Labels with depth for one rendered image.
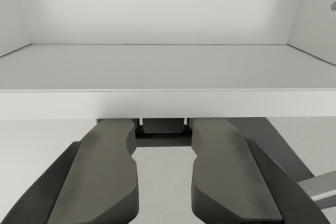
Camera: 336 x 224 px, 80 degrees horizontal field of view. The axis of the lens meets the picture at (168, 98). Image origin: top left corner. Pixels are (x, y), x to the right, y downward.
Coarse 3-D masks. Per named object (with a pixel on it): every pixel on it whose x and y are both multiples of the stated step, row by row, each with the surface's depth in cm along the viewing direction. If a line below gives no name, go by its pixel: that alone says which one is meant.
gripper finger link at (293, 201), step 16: (256, 144) 9; (256, 160) 8; (272, 160) 8; (272, 176) 8; (288, 176) 8; (272, 192) 7; (288, 192) 7; (304, 192) 7; (288, 208) 6; (304, 208) 6
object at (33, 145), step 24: (0, 120) 30; (24, 120) 30; (48, 120) 31; (72, 120) 31; (96, 120) 31; (0, 144) 32; (24, 144) 33; (48, 144) 33; (0, 168) 35; (24, 168) 35; (0, 192) 38; (0, 216) 41
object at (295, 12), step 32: (0, 0) 14; (32, 0) 16; (64, 0) 16; (96, 0) 16; (128, 0) 16; (160, 0) 16; (192, 0) 17; (224, 0) 17; (256, 0) 17; (288, 0) 17; (320, 0) 15; (0, 32) 14; (32, 32) 17; (64, 32) 17; (96, 32) 17; (128, 32) 18; (160, 32) 18; (192, 32) 18; (224, 32) 18; (256, 32) 18; (288, 32) 18; (320, 32) 15
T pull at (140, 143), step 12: (144, 120) 13; (156, 120) 13; (168, 120) 13; (180, 120) 13; (144, 132) 14; (156, 132) 14; (168, 132) 14; (180, 132) 14; (144, 144) 14; (156, 144) 14; (168, 144) 14; (180, 144) 14
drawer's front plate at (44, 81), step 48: (48, 48) 17; (96, 48) 17; (144, 48) 17; (192, 48) 17; (240, 48) 17; (288, 48) 17; (0, 96) 10; (48, 96) 10; (96, 96) 10; (144, 96) 10; (192, 96) 10; (240, 96) 10; (288, 96) 10
